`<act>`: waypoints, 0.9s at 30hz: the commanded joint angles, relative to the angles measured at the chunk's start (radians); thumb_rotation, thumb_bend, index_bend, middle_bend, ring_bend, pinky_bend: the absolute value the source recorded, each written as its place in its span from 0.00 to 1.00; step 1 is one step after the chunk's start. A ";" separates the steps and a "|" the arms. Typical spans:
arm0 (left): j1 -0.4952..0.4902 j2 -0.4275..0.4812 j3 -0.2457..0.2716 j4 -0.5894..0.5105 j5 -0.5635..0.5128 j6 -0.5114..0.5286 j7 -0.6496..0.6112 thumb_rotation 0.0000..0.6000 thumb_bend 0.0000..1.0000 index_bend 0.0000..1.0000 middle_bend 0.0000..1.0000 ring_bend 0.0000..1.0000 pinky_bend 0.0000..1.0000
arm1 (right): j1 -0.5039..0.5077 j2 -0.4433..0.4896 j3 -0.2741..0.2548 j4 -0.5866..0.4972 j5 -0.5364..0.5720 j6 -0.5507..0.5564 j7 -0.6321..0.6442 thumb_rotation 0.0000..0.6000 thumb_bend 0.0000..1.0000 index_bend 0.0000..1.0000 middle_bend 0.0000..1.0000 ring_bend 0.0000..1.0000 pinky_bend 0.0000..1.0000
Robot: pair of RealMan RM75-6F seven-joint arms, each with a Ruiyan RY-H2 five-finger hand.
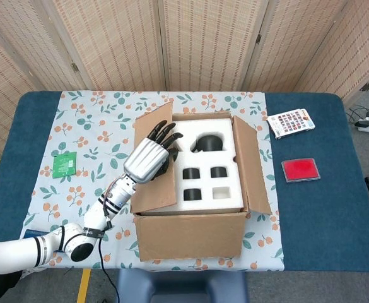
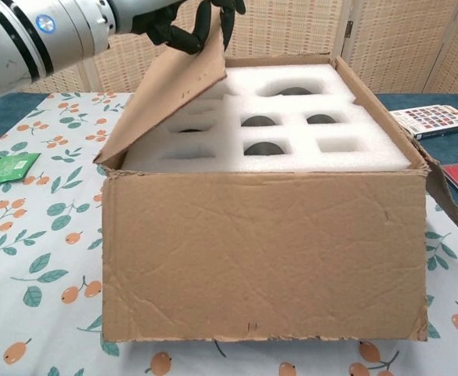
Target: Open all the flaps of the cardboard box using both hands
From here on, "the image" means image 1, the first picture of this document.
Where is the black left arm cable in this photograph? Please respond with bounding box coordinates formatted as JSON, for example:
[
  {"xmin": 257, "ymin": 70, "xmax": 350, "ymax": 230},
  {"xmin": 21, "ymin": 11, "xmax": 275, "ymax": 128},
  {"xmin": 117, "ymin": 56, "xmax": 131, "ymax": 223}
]
[{"xmin": 98, "ymin": 235, "xmax": 122, "ymax": 303}]

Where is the white foam insert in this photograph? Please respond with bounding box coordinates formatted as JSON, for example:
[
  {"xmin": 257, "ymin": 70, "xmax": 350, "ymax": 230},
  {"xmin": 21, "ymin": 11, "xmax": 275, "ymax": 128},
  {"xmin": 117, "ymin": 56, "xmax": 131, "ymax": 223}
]
[{"xmin": 161, "ymin": 113, "xmax": 245, "ymax": 213}]

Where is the black cup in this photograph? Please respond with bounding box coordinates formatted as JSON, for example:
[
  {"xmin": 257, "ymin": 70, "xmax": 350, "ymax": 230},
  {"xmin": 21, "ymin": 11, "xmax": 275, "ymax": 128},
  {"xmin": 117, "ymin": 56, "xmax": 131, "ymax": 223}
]
[
  {"xmin": 210, "ymin": 166, "xmax": 229, "ymax": 178},
  {"xmin": 184, "ymin": 188, "xmax": 203, "ymax": 201},
  {"xmin": 183, "ymin": 168, "xmax": 201, "ymax": 181}
]

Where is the green sachet packet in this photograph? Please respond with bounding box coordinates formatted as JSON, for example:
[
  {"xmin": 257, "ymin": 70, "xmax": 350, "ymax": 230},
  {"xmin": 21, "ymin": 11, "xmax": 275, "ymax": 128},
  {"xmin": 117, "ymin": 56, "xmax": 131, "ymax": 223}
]
[{"xmin": 52, "ymin": 151, "xmax": 78, "ymax": 179}]

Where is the black teapot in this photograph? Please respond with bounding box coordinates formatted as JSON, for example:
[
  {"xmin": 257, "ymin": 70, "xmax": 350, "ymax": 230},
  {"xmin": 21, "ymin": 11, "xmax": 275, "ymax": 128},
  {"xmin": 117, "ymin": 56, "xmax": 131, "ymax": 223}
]
[{"xmin": 190, "ymin": 134, "xmax": 226, "ymax": 153}]

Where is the woven folding screen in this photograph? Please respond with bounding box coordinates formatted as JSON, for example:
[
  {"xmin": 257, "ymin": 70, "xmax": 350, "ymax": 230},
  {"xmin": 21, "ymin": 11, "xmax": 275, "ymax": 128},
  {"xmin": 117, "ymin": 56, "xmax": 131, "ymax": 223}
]
[{"xmin": 0, "ymin": 0, "xmax": 369, "ymax": 157}]

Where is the black floor cable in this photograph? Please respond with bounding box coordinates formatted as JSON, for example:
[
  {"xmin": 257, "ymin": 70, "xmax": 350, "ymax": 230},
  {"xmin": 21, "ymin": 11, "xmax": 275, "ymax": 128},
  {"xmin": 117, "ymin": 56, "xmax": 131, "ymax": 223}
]
[{"xmin": 348, "ymin": 105, "xmax": 369, "ymax": 121}]

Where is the dark blue rectangular box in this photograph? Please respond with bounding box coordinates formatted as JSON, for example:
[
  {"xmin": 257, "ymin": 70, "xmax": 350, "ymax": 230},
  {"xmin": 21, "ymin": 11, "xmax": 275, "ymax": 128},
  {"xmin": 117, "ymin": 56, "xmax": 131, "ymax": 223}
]
[{"xmin": 24, "ymin": 229, "xmax": 53, "ymax": 240}]

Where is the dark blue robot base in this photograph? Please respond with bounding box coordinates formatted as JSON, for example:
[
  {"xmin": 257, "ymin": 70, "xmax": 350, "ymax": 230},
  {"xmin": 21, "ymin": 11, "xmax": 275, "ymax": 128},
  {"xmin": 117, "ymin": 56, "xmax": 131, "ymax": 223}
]
[{"xmin": 114, "ymin": 268, "xmax": 250, "ymax": 303}]

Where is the red ink pad case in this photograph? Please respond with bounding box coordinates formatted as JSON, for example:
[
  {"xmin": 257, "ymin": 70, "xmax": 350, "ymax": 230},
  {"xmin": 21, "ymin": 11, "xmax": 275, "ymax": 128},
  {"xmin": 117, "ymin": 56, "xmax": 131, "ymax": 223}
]
[{"xmin": 281, "ymin": 158, "xmax": 321, "ymax": 183}]

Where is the cardboard box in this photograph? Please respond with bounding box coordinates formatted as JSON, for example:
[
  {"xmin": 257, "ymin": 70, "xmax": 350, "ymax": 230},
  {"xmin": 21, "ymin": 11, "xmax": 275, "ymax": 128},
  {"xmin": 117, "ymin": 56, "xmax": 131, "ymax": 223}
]
[{"xmin": 130, "ymin": 100, "xmax": 273, "ymax": 262}]

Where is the colourful patterned card box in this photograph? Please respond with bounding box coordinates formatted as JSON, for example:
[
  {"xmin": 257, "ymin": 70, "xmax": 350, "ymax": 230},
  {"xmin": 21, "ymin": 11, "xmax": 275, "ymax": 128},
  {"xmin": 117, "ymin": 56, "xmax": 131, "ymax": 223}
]
[{"xmin": 266, "ymin": 108, "xmax": 316, "ymax": 140}]

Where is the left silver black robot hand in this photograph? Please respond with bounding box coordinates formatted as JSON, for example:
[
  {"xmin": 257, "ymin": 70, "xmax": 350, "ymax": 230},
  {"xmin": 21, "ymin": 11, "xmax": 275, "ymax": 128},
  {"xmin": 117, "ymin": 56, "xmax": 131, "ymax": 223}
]
[{"xmin": 123, "ymin": 119, "xmax": 184, "ymax": 185}]

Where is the floral print tablecloth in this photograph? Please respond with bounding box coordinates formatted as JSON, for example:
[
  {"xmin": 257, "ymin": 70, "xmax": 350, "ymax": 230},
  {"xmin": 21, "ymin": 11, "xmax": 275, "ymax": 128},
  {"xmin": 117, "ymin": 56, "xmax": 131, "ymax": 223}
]
[{"xmin": 11, "ymin": 90, "xmax": 285, "ymax": 272}]

